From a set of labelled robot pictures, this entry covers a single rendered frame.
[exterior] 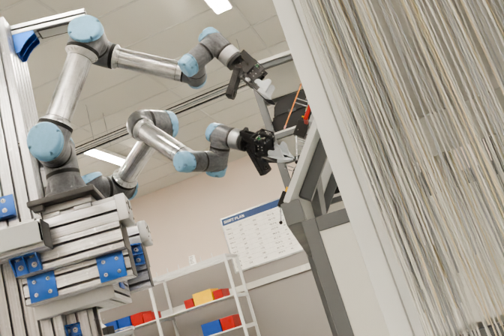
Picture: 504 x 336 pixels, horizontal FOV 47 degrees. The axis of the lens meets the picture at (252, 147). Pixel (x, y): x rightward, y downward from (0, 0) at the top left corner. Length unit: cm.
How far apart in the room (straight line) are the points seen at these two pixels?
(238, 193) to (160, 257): 176
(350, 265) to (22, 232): 101
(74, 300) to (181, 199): 824
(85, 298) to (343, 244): 95
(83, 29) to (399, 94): 144
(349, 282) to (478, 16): 91
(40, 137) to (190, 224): 829
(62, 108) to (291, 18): 123
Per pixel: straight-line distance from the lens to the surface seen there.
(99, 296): 214
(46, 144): 200
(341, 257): 163
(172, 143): 214
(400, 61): 91
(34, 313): 225
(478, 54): 89
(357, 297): 162
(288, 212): 164
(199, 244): 1012
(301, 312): 959
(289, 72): 333
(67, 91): 208
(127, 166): 259
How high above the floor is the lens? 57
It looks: 17 degrees up
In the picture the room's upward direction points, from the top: 17 degrees counter-clockwise
